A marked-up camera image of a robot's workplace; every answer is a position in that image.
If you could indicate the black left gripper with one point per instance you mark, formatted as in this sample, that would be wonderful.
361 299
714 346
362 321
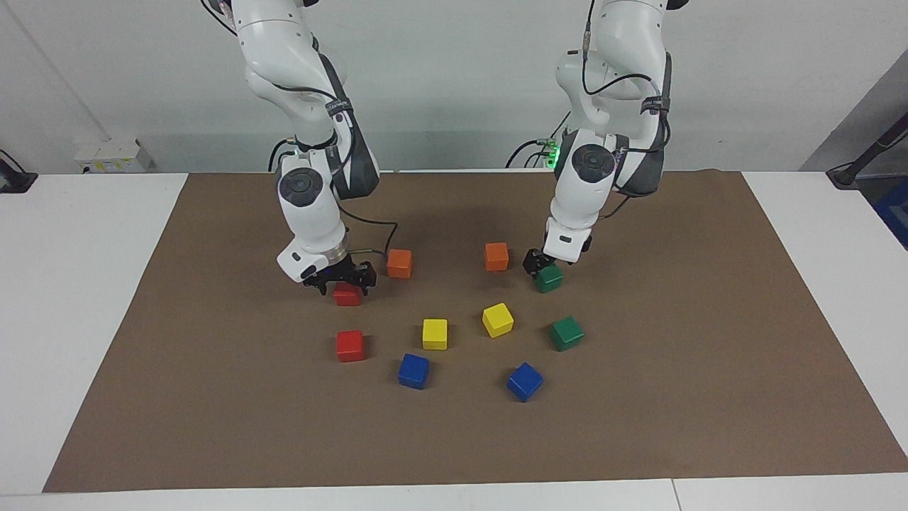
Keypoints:
584 244

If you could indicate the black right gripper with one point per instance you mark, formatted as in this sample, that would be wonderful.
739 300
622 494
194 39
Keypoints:
337 271

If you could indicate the red wooden cube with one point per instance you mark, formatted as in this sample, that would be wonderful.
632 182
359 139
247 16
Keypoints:
347 294
350 345

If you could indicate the green wooden cube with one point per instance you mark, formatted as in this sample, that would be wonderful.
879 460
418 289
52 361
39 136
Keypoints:
567 333
550 280

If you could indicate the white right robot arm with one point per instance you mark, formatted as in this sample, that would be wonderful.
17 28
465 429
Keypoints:
305 213

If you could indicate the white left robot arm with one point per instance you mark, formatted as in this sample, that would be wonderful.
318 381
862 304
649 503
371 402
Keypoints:
578 199

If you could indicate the orange wooden cube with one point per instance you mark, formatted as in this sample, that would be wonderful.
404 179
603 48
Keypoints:
496 256
399 263

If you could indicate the yellow wooden cube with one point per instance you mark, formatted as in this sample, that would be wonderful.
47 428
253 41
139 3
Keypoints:
498 319
435 333

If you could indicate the blue wooden cube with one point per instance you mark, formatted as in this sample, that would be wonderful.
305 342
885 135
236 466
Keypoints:
413 370
525 381

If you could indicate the brown paper table mat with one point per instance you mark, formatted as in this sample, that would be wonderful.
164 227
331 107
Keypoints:
454 440

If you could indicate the white power strip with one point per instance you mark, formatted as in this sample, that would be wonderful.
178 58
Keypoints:
106 156

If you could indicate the black slanted stand pole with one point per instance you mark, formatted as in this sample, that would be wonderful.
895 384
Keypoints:
848 174

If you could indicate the blue box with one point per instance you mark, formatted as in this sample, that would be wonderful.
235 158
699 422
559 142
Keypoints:
895 213

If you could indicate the black camera stand base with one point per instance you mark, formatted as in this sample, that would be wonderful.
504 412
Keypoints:
14 181

